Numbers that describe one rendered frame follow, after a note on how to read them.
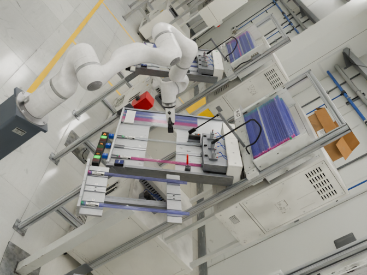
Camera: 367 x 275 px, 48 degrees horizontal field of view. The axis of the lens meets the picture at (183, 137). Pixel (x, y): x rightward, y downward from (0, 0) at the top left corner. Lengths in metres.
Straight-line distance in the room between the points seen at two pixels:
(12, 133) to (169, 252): 1.23
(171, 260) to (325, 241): 1.53
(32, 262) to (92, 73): 1.13
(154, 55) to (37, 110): 0.61
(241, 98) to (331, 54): 2.18
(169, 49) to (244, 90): 1.82
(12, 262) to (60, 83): 1.11
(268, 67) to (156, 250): 1.82
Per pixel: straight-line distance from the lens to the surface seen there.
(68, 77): 1.98
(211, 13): 6.78
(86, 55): 1.92
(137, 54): 1.94
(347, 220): 3.84
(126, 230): 2.61
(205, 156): 2.38
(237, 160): 2.36
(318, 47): 5.55
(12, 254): 2.61
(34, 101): 2.05
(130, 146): 2.50
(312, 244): 3.84
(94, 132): 3.05
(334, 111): 2.41
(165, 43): 1.97
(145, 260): 2.78
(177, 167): 2.36
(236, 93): 3.68
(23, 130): 2.12
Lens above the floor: 1.84
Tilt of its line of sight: 18 degrees down
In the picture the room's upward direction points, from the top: 58 degrees clockwise
